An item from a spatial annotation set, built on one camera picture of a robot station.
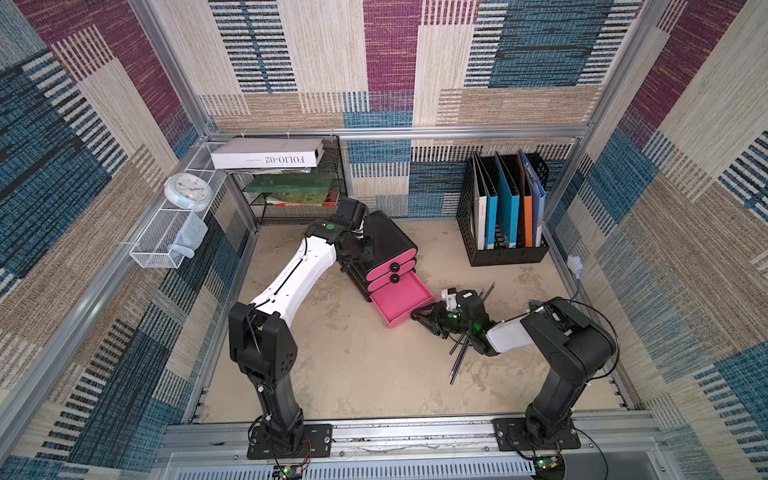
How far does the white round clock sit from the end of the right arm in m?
0.65

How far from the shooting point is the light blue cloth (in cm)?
66

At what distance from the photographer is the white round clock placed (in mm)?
733

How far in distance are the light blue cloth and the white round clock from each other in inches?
1.3
